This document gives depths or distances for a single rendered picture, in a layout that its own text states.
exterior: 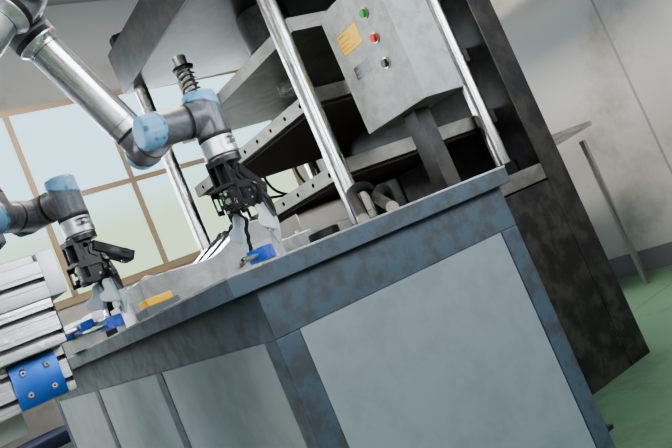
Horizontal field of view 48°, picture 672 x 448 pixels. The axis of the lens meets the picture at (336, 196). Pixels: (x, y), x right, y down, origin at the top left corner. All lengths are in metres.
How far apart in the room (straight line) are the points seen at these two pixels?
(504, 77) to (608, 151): 1.78
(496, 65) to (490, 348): 1.50
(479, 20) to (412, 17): 0.69
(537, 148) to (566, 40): 1.79
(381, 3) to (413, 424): 1.23
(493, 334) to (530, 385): 0.13
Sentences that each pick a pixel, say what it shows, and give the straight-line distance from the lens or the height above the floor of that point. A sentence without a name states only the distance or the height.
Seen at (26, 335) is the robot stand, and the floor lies 0.85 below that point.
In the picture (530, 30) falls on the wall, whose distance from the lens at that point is 4.66.
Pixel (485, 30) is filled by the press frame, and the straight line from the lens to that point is 2.88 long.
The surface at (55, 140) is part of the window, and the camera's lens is 5.19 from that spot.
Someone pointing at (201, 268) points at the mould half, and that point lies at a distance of 1.91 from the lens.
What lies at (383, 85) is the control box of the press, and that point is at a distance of 2.25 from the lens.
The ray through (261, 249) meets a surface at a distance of 1.56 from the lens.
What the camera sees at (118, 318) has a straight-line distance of 1.87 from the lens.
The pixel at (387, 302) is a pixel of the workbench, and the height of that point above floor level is 0.65.
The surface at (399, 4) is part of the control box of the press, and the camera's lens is 2.22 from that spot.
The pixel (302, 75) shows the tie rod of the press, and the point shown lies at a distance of 2.37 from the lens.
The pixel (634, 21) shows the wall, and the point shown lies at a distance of 4.34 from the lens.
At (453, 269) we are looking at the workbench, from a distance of 1.52.
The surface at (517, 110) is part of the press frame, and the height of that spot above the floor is 0.99.
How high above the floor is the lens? 0.76
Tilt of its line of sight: 4 degrees up
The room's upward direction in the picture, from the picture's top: 23 degrees counter-clockwise
